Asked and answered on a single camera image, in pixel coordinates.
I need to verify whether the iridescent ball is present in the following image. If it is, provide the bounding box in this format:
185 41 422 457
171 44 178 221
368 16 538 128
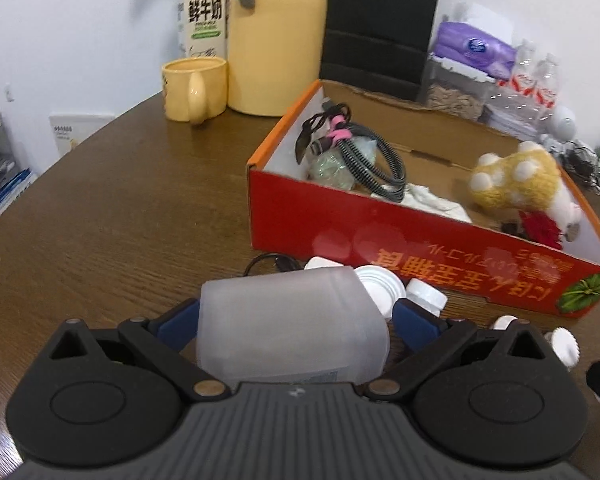
307 140 381 192

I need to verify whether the white cloth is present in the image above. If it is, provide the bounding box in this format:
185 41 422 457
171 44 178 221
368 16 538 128
372 183 473 223

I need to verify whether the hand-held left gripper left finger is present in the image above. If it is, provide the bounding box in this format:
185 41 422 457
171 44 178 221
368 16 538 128
50 299 231 402

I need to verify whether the purple tissue pack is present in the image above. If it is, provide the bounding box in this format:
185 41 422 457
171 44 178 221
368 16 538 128
432 2 518 81

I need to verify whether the clear plastic snack container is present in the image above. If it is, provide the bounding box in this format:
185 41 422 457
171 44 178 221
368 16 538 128
420 55 496 122

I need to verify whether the yellow mug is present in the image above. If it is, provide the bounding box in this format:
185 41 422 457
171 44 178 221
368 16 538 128
161 56 229 126

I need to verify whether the braided cable with pink tie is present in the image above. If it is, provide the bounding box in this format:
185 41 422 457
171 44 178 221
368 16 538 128
295 102 408 203

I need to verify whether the yellow thermos jug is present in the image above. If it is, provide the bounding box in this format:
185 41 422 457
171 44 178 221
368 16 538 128
223 0 328 117

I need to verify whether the white cardboard carton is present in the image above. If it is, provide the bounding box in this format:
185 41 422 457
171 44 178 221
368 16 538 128
50 112 116 153

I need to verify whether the thin black cable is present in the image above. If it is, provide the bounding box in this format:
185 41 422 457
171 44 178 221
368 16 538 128
242 254 303 277

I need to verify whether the red cardboard box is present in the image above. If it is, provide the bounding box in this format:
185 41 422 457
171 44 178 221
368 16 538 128
246 79 600 320

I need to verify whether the black paper bag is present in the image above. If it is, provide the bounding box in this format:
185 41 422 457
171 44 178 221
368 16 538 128
320 0 445 106

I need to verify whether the translucent plastic bottle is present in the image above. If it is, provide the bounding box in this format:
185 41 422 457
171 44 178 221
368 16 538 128
196 266 391 385

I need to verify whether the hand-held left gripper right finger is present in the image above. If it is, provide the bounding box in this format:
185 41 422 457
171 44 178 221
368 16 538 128
364 298 548 402

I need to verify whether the black cable tangle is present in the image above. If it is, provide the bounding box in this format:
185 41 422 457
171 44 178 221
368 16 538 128
560 140 600 181

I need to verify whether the clear flat lidded box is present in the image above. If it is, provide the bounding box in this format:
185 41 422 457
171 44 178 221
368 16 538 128
485 90 547 142

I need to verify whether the white milk carton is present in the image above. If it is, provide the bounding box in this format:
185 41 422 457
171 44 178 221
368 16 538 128
174 0 229 61

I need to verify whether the white yellow plush sheep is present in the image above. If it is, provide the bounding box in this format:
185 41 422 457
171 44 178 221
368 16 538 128
469 141 583 241

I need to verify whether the white round robot toy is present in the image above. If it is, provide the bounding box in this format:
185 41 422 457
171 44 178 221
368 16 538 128
540 105 579 153

